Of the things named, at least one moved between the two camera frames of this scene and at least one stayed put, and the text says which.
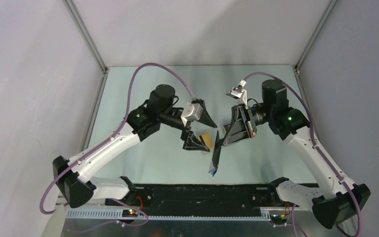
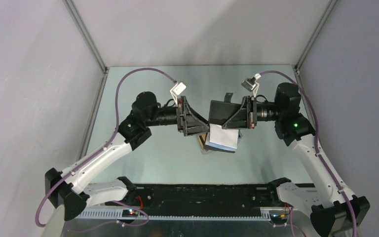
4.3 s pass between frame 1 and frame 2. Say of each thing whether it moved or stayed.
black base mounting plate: stayed
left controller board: stayed
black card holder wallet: moved
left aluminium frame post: stayed
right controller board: stayed
